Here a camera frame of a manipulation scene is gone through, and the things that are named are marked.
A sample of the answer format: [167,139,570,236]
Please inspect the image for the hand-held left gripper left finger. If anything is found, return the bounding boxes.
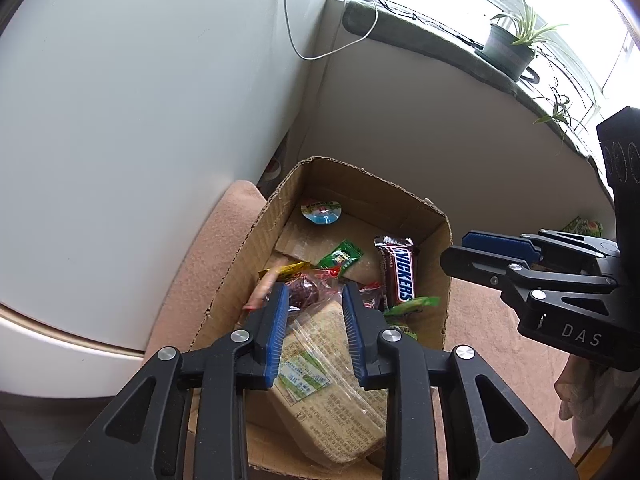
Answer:
[52,282,291,480]

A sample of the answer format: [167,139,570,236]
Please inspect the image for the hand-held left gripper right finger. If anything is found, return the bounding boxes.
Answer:
[341,281,581,480]

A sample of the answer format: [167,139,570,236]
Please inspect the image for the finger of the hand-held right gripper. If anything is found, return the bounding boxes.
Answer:
[461,229,621,267]
[440,245,620,320]

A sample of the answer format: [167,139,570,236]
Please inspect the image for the pink sausage stick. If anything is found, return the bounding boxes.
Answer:
[243,270,281,311]

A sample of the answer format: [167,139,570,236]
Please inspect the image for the red clear packet dark snack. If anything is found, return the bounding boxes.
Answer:
[287,267,346,311]

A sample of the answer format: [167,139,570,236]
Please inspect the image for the long green candy packet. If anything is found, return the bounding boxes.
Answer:
[384,296,441,317]

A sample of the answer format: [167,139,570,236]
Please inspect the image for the sliced bread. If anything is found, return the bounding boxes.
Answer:
[267,300,396,466]

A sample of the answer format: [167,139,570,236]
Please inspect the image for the yellow snack packet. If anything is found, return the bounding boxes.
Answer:
[259,261,311,281]

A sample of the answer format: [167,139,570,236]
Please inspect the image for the green printed candy packet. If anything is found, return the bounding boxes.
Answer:
[317,240,363,278]

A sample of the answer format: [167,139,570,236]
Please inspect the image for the brown cardboard box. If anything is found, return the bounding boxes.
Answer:
[187,156,453,480]

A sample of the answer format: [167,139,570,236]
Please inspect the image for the jelly cup with printed lid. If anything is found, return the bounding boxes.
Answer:
[300,199,345,226]

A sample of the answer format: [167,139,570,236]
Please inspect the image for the clear snack wrapper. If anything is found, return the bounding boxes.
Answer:
[360,282,386,311]

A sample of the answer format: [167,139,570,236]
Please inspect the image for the brown chocolate bar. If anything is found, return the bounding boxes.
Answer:
[374,235,418,311]

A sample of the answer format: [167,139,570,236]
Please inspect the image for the green printed snack bag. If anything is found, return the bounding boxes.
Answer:
[560,216,603,238]

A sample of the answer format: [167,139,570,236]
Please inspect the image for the grey flower pot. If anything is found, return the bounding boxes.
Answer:
[481,22,536,82]

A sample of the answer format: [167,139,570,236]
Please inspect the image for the green spider plant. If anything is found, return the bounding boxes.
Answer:
[490,0,588,141]

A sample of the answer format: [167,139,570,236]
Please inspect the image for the white cabinet panel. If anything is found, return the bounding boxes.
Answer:
[0,0,341,401]

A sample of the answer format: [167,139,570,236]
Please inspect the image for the black cables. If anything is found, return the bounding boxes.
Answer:
[352,0,481,46]

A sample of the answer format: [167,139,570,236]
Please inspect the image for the white cable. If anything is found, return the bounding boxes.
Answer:
[284,0,379,61]

